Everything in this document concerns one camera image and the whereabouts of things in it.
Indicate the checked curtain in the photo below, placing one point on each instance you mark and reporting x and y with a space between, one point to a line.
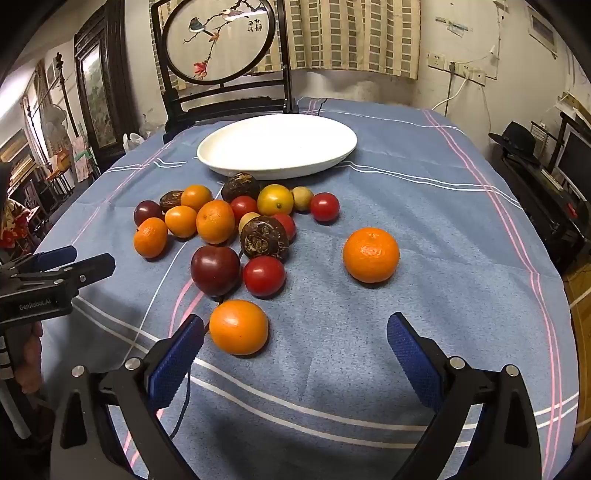
346 37

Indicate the small yellow-green fruit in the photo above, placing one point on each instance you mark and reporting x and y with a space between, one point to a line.
303 198

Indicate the white oval plate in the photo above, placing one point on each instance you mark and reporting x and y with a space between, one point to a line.
277 143

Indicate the white plastic bag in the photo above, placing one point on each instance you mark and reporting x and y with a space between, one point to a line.
135 141

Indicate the wall air vent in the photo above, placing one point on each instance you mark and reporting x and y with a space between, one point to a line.
541 27

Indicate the dark brown wrinkled fruit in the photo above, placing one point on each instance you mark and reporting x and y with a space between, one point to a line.
169 201
264 237
240 186

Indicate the dark wooden framed panel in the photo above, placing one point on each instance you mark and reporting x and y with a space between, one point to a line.
99 92

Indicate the white wall socket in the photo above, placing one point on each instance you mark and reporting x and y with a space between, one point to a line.
436 60

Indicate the black hat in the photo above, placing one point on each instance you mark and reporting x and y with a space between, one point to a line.
517 138

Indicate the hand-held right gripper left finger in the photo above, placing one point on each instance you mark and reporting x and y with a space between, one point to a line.
178 360

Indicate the large dark red plum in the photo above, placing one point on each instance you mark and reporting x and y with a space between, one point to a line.
215 270

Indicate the large orange mandarin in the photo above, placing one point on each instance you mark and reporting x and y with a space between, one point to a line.
371 254

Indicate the white wall socket strip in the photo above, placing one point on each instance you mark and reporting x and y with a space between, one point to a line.
475 74

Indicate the computer monitor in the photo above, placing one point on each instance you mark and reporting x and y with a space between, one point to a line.
577 159

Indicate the yellow orange citrus fruit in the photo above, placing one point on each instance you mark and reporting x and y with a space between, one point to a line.
275 199

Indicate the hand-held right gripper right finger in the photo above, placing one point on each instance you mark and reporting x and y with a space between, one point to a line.
413 360

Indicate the person's left hand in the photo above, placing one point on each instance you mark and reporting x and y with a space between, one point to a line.
30 360

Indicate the small yellow fruit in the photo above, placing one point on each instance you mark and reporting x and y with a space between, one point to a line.
247 220

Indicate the red patterned cloth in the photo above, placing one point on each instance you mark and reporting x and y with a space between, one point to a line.
14 226

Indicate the smooth orange citrus fruit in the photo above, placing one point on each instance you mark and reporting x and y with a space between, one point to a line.
181 221
197 196
238 326

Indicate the blue striped tablecloth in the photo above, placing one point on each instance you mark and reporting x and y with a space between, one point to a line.
323 323

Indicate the round bird painting screen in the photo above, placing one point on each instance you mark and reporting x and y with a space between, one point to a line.
217 41

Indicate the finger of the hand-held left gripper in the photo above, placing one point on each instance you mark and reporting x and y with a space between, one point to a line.
90 268
57 256

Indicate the black cabinet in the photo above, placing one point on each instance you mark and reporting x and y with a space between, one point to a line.
540 203

